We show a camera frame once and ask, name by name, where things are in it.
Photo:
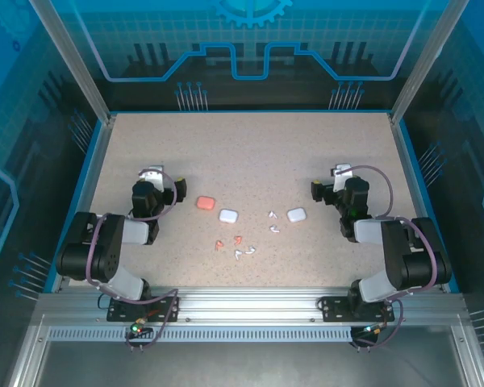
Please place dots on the pink earbud charging case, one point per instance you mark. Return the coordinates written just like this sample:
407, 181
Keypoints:
205, 202

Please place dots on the white earbud charging case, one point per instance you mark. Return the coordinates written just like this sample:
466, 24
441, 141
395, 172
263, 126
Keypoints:
296, 215
228, 216

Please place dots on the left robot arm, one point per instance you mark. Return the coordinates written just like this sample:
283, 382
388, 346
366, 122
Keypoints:
105, 250

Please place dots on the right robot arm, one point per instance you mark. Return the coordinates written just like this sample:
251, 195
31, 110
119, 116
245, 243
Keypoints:
407, 250

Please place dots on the small circuit board with LEDs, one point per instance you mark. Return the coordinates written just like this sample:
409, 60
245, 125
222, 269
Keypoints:
139, 328
373, 329

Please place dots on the metal shelf panel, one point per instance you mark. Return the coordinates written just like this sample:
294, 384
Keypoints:
246, 367

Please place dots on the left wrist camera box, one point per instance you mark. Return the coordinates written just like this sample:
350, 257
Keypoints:
153, 175

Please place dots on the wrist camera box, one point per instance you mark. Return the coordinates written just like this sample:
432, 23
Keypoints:
342, 175
153, 175

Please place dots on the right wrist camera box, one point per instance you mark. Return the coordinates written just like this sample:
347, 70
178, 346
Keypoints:
342, 175

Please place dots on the aluminium side frame rail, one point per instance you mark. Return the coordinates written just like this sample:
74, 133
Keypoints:
396, 135
106, 135

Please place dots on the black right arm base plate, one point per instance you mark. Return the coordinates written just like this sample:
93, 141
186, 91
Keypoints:
332, 308

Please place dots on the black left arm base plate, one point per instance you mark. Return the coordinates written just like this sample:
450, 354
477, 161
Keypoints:
121, 312

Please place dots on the aluminium mounting rail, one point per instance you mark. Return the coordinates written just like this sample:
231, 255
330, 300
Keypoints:
246, 306

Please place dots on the aluminium corner post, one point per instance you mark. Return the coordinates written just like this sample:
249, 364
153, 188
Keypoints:
427, 60
72, 64

